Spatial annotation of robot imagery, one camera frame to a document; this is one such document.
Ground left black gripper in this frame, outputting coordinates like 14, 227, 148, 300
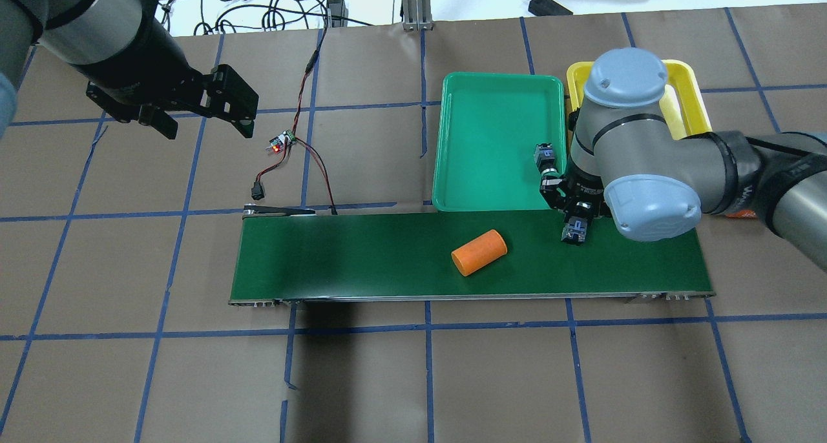
86, 48, 259, 140

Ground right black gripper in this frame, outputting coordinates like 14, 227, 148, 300
540, 163, 611, 220

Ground green push button switch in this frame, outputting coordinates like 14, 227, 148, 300
561, 215, 591, 246

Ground orange cylinder labelled 4680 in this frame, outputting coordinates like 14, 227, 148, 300
726, 209, 757, 220

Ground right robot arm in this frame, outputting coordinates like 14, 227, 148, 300
538, 48, 826, 269

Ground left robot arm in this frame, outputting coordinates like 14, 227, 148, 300
2, 0, 259, 139

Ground small controller circuit board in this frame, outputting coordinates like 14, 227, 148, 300
269, 129, 297, 154

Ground green plastic tray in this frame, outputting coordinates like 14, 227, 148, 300
432, 72, 566, 212

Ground yellow plastic tray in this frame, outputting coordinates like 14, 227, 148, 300
566, 59, 712, 145

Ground green conveyor belt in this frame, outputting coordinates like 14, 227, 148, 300
229, 210, 715, 307

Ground black power adapter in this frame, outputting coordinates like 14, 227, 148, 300
528, 0, 573, 16

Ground red black wire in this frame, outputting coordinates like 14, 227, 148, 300
251, 26, 338, 215

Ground aluminium frame post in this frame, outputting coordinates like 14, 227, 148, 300
401, 0, 434, 33

